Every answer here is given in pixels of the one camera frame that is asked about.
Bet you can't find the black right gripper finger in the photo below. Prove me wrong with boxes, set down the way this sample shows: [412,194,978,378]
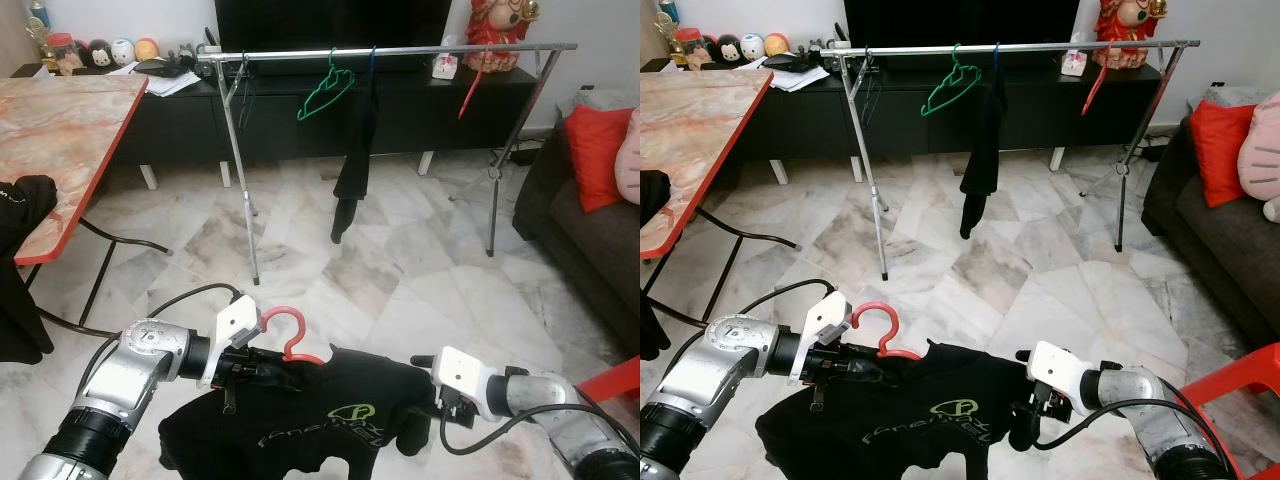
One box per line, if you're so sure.
[395,405,433,457]
[1008,398,1043,453]

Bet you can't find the red plastic clothes hanger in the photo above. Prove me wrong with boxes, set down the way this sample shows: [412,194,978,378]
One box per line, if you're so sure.
[1080,42,1119,117]
[850,298,926,363]
[262,306,328,366]
[458,45,497,121]

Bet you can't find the green plastic clothes hanger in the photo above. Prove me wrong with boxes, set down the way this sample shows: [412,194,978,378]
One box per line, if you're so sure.
[920,45,983,118]
[297,48,356,122]

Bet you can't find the red plastic stool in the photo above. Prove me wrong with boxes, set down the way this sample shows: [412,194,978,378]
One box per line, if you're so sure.
[575,355,641,406]
[1180,343,1280,480]

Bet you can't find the dark grey sofa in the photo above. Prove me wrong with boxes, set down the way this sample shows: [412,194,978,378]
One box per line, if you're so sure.
[1142,85,1280,346]
[513,90,641,346]

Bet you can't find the black TV cabinet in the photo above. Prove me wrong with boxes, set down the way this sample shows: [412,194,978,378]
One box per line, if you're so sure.
[8,62,546,191]
[640,60,1166,186]

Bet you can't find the white papers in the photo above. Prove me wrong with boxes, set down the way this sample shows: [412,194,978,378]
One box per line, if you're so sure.
[760,63,831,93]
[130,68,201,98]

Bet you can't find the red cushion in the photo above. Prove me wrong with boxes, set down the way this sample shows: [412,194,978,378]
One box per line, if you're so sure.
[1188,100,1259,209]
[563,105,635,213]

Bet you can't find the pink cat face cushion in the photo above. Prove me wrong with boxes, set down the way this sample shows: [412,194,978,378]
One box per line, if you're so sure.
[613,108,641,201]
[1238,90,1280,223]

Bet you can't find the black flat pouch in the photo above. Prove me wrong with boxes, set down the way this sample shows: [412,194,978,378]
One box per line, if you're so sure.
[765,52,826,73]
[135,57,196,79]

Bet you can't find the black television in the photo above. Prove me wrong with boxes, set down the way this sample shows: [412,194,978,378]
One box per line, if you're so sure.
[843,0,1081,73]
[215,0,453,77]

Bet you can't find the silver metal clothes rack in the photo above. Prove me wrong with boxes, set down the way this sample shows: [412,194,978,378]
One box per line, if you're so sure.
[197,42,579,287]
[822,38,1201,281]

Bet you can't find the red lidded jar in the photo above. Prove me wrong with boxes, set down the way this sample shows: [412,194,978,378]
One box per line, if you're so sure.
[45,33,83,73]
[673,28,709,69]

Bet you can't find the red fortune god figurine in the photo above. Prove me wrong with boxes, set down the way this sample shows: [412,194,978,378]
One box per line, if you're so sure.
[465,0,542,73]
[1095,0,1166,69]

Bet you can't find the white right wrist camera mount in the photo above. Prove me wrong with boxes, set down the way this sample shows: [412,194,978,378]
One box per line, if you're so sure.
[1028,341,1099,416]
[437,346,507,421]

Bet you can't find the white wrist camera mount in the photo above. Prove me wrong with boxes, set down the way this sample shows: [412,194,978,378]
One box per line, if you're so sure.
[1028,341,1099,416]
[437,346,507,421]
[788,292,853,386]
[198,296,264,389]

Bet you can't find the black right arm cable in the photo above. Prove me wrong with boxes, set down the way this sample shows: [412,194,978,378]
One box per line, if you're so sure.
[1015,350,1216,451]
[412,355,641,457]

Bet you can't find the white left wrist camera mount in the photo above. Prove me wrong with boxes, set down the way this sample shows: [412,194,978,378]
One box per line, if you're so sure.
[198,296,264,389]
[788,292,853,386]

